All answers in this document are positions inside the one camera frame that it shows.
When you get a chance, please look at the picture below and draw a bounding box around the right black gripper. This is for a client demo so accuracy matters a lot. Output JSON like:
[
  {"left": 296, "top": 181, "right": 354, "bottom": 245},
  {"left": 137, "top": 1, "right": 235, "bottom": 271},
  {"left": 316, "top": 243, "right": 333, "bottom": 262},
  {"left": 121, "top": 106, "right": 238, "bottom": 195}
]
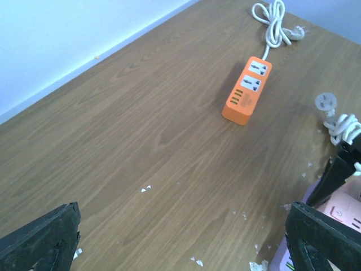
[{"left": 306, "top": 134, "right": 360, "bottom": 207}]

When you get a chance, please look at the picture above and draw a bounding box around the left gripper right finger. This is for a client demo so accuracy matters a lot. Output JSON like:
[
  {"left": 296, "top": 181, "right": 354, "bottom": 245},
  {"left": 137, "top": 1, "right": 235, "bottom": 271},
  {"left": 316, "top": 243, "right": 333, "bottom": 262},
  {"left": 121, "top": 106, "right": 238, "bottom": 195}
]
[{"left": 285, "top": 202, "right": 360, "bottom": 271}]

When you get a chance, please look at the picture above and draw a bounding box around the purple power strip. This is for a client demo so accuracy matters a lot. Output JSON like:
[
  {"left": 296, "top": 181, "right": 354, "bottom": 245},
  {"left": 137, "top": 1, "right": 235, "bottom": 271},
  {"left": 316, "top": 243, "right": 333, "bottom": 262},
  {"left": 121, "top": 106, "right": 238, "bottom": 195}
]
[{"left": 268, "top": 180, "right": 319, "bottom": 271}]

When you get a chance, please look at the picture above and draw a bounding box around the white coiled cable right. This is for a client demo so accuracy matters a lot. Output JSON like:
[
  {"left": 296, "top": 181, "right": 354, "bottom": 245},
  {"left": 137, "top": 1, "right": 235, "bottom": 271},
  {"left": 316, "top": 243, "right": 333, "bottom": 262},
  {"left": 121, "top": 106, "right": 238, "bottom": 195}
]
[{"left": 314, "top": 92, "right": 361, "bottom": 147}]

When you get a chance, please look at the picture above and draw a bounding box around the orange power strip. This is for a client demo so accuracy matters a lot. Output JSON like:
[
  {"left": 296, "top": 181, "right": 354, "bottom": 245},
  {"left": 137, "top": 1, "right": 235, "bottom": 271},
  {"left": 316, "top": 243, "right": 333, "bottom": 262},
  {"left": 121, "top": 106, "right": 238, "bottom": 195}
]
[{"left": 221, "top": 56, "right": 272, "bottom": 125}]

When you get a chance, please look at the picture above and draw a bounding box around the pink cube socket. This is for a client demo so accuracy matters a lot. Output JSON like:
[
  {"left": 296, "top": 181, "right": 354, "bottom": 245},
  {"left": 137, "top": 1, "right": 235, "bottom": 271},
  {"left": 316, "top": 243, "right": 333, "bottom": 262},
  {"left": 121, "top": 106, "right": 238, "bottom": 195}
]
[{"left": 318, "top": 176, "right": 361, "bottom": 233}]

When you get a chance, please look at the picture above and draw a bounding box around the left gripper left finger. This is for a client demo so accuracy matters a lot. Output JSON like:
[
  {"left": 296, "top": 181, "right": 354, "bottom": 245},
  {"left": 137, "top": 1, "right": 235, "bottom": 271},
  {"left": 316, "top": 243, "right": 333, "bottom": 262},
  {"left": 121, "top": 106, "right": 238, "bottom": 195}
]
[{"left": 1, "top": 202, "right": 81, "bottom": 270}]

